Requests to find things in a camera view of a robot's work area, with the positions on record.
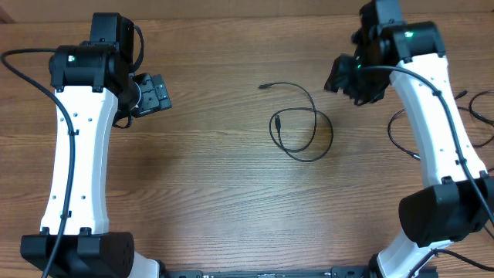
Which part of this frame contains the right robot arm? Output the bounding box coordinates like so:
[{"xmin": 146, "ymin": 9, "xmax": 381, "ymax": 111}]
[{"xmin": 324, "ymin": 0, "xmax": 493, "ymax": 277}]

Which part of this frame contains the black USB cable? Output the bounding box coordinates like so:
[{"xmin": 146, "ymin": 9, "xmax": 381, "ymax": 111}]
[
  {"xmin": 387, "ymin": 89, "xmax": 494, "ymax": 161},
  {"xmin": 257, "ymin": 81, "xmax": 334, "ymax": 163}
]

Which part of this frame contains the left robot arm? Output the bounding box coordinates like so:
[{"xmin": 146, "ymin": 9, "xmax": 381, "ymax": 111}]
[{"xmin": 20, "ymin": 12, "xmax": 171, "ymax": 277}]

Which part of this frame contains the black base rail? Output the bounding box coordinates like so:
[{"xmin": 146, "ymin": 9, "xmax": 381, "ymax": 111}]
[{"xmin": 164, "ymin": 266, "xmax": 380, "ymax": 278}]

